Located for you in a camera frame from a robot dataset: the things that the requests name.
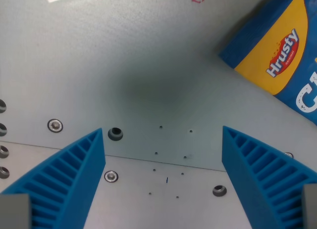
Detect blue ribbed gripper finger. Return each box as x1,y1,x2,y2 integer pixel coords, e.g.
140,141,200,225
221,125,317,229
0,128,106,229

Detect blue yellow Hrusty snack box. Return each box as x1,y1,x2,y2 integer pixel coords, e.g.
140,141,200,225
218,0,317,127

